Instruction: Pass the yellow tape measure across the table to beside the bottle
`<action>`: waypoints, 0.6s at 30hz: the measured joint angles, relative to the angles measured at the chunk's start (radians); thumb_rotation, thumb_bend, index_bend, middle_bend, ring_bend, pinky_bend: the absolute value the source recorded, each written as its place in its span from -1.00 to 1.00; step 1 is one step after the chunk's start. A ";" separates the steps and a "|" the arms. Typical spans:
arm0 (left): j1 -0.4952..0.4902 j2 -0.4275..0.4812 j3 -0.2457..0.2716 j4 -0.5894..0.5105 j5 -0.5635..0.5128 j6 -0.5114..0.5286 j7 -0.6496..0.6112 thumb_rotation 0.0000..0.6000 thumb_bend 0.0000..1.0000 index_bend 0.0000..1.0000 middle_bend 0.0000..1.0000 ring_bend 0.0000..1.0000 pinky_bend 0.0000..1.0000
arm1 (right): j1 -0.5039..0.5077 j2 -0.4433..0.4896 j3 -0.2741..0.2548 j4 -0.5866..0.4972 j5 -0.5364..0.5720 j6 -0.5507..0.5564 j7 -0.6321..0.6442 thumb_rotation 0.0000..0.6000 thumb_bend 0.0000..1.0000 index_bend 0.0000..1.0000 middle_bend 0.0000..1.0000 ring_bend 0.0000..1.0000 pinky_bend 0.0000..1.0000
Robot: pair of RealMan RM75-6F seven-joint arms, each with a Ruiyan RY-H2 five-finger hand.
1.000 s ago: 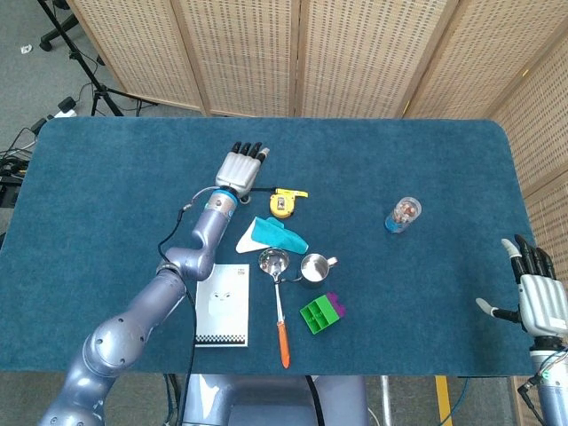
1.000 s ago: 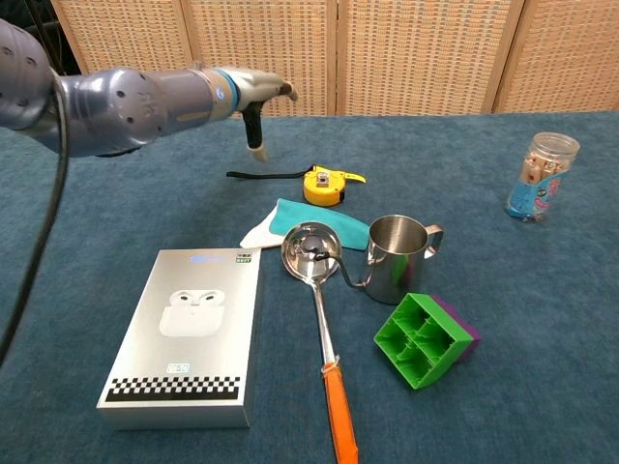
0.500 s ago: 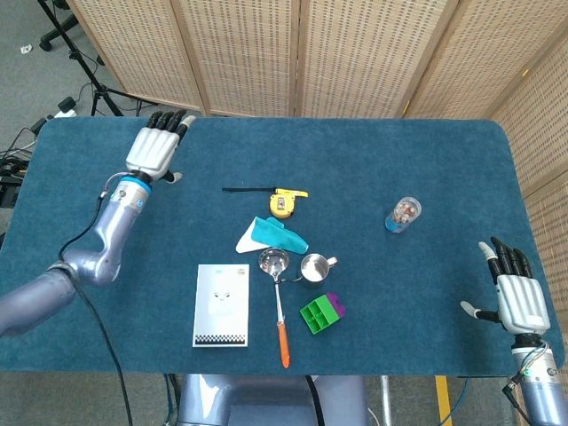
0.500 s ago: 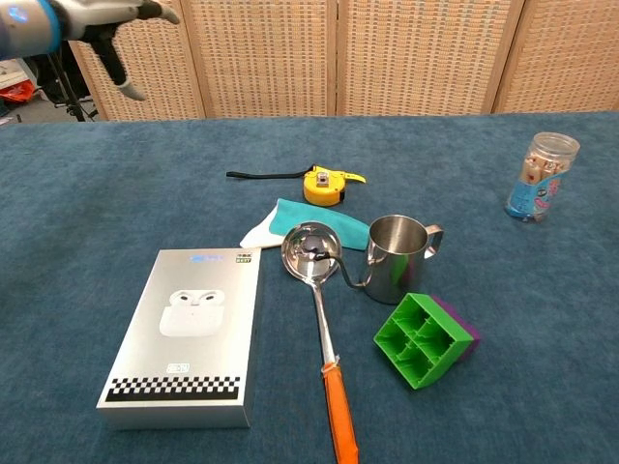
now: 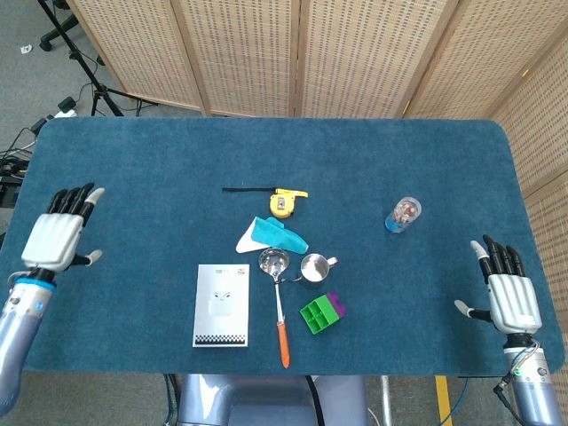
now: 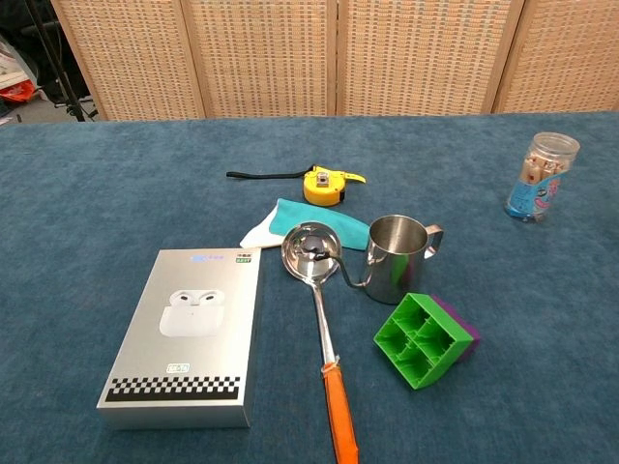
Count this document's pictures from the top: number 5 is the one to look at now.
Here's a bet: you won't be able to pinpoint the black office chair base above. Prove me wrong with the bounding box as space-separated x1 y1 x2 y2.
38 0 76 52

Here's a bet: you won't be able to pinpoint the metal table leg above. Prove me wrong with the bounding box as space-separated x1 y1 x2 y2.
380 375 394 426

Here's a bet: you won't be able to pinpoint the white booklet with checkered edge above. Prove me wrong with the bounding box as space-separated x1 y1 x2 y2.
192 264 251 350

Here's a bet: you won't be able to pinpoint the teal and white cloth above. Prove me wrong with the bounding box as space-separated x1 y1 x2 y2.
235 216 309 256

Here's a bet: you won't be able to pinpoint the small steel mug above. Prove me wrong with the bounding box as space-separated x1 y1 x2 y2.
300 253 340 289

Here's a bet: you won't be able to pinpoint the purple plastic block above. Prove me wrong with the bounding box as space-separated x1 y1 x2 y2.
326 292 348 320

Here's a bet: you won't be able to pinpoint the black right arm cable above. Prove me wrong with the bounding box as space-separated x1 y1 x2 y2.
493 375 527 426

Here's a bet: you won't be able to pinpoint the yellow tape measure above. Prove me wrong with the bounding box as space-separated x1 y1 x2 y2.
221 186 310 219

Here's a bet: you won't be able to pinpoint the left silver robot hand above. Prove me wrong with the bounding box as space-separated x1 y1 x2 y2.
20 182 107 272

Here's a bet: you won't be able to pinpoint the grey-blue robot torso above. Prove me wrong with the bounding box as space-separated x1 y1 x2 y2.
177 374 369 426

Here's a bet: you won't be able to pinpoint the steel ladle with orange handle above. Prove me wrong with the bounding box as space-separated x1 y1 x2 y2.
258 247 292 369

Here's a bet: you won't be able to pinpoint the clear bottle with blue base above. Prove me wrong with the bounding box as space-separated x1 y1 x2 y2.
383 196 422 236

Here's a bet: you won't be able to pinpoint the black tripod stand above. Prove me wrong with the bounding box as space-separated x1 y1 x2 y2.
37 0 159 117

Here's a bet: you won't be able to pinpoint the blue cable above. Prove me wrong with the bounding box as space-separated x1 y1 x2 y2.
437 376 471 426

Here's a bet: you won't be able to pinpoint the wicker folding screen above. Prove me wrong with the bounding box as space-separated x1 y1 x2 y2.
66 0 568 426

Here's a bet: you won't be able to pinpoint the black torso cable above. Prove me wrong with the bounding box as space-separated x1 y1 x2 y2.
304 375 323 426

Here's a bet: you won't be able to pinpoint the green compartment block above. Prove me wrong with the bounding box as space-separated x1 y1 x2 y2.
299 296 342 335

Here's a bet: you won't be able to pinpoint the black floor cables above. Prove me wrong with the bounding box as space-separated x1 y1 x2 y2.
0 128 39 209

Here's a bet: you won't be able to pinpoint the blue carpet table mat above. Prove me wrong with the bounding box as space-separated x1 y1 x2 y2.
0 115 567 378

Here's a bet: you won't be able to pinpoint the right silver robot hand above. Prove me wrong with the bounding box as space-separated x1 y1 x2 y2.
454 234 543 335

